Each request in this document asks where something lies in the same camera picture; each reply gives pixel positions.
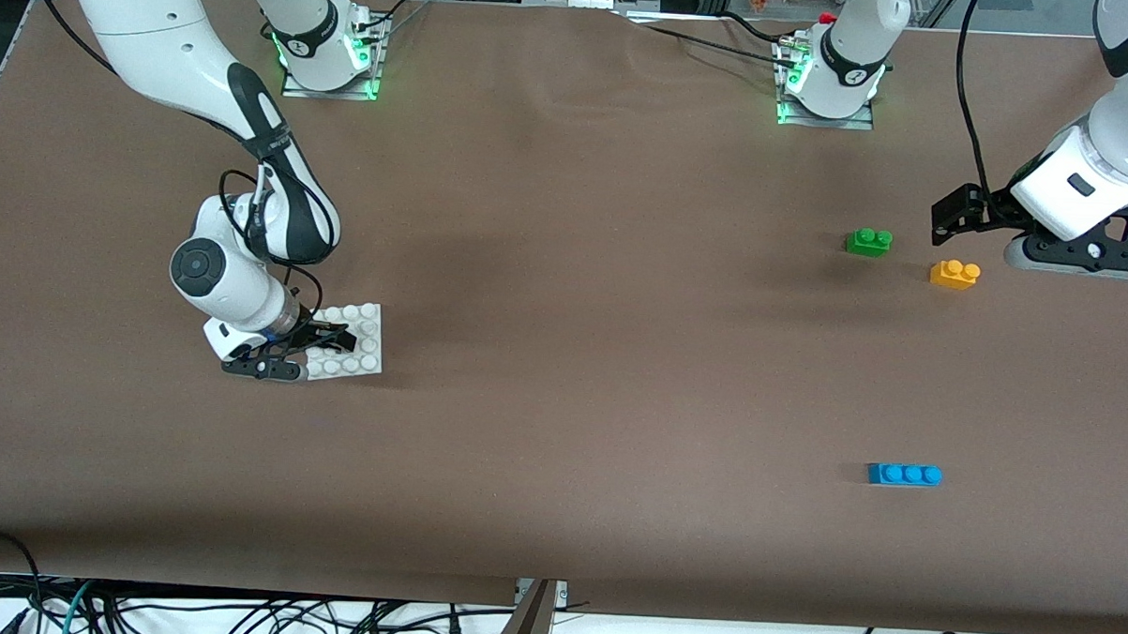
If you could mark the brown table cover sheet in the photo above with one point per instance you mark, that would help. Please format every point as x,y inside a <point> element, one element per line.
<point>559,467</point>

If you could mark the dark table support beam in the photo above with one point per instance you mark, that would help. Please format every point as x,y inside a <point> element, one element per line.
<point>525,630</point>

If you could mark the white studded base plate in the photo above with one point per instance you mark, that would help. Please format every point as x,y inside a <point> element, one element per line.
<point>368,352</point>

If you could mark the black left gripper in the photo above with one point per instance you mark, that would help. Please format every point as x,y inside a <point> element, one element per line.
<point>998,206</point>

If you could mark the green two-stud block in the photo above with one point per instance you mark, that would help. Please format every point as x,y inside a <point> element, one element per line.
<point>869,243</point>

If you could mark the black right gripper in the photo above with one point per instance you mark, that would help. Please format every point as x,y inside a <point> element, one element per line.
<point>310,331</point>

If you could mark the silver bolted edge bracket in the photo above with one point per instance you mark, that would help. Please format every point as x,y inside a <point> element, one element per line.
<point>559,594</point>

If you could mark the yellow two-stud block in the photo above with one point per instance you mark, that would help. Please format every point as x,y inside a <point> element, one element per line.
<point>952,276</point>

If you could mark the blue three-stud block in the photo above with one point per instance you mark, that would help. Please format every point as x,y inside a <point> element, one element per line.
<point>906,475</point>

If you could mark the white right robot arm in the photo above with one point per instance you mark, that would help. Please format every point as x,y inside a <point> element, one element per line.
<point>160,50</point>

